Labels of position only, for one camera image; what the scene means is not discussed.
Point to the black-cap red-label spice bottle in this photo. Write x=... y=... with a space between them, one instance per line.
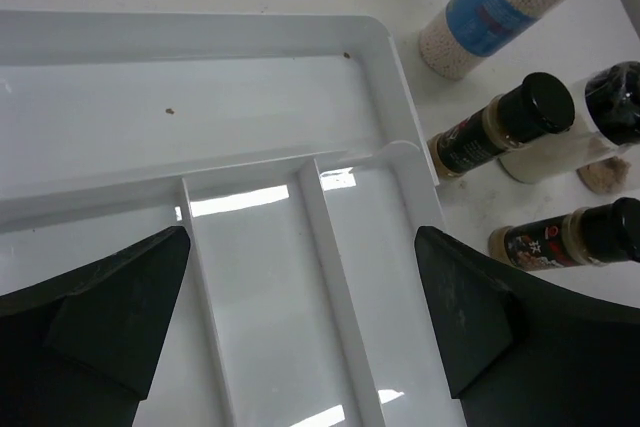
x=595 y=236

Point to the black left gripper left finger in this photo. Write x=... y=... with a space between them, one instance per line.
x=82 y=348

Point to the black-top white powder bottle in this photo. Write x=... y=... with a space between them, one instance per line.
x=606 y=123

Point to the black-top brown powder bottle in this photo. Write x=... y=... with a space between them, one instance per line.
x=612 y=169

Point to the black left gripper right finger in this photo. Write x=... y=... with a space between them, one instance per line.
x=520 y=351

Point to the white plastic organizer tray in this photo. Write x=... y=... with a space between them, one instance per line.
x=290 y=149

